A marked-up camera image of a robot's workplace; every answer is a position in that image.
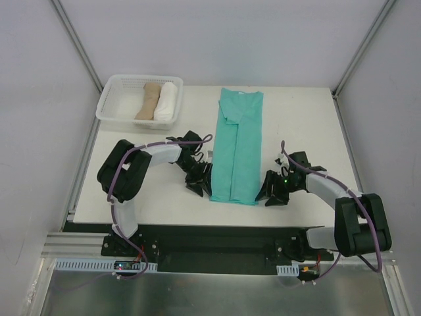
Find teal t-shirt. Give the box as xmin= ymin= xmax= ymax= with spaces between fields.
xmin=210 ymin=88 xmax=264 ymax=205

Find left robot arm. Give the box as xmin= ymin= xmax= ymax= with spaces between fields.
xmin=97 ymin=131 xmax=213 ymax=256

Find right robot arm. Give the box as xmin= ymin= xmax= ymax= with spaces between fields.
xmin=255 ymin=151 xmax=392 ymax=260

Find white rolled t-shirt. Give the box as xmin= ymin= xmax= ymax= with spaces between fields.
xmin=153 ymin=82 xmax=178 ymax=122

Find white plastic basket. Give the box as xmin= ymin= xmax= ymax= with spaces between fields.
xmin=95 ymin=74 xmax=184 ymax=130

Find beige rolled t-shirt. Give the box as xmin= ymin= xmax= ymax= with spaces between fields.
xmin=135 ymin=82 xmax=161 ymax=120

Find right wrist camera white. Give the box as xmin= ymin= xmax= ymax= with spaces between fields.
xmin=275 ymin=153 xmax=289 ymax=176

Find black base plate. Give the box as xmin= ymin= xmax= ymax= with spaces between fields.
xmin=101 ymin=224 xmax=334 ymax=275

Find right white cable duct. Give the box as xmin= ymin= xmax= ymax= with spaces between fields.
xmin=276 ymin=264 xmax=300 ymax=277

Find white cable duct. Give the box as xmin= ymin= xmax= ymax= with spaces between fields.
xmin=276 ymin=264 xmax=300 ymax=277
xmin=55 ymin=258 xmax=158 ymax=273

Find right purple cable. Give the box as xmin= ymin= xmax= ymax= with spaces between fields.
xmin=279 ymin=140 xmax=384 ymax=286

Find aluminium rail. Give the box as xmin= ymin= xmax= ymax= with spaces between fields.
xmin=41 ymin=230 xmax=109 ymax=256

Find left white cable duct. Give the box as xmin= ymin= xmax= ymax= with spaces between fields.
xmin=55 ymin=258 xmax=158 ymax=273

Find right aluminium frame post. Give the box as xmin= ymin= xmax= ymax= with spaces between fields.
xmin=332 ymin=0 xmax=398 ymax=100

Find aluminium frame post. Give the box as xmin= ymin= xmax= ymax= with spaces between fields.
xmin=332 ymin=0 xmax=398 ymax=100
xmin=50 ymin=0 xmax=103 ymax=93

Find left aluminium frame post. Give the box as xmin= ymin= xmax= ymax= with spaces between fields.
xmin=50 ymin=0 xmax=103 ymax=93

